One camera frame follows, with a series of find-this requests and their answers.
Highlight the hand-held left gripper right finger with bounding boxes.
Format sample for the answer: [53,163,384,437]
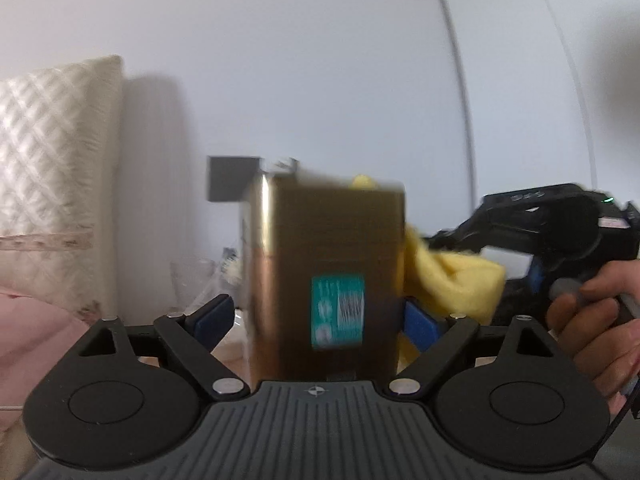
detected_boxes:
[387,300,561,398]

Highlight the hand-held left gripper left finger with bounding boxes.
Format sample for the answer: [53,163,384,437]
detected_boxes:
[77,294,248,401]

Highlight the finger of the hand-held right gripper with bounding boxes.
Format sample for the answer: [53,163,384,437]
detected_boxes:
[425,226,482,254]

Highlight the yellow cleaning cloth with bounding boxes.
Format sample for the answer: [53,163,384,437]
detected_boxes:
[349,174,507,372]

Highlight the gold tin container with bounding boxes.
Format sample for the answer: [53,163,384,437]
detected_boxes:
[240,169,407,382]

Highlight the person's right hand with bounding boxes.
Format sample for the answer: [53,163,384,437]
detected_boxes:
[546,259,640,415]

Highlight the white flower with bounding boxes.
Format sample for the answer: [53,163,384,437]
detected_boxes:
[220,247,243,286]

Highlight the pink bedsheet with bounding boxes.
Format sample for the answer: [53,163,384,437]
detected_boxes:
[0,287,96,436]

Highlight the grey wall socket panel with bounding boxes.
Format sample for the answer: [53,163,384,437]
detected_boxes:
[207,155,263,202]

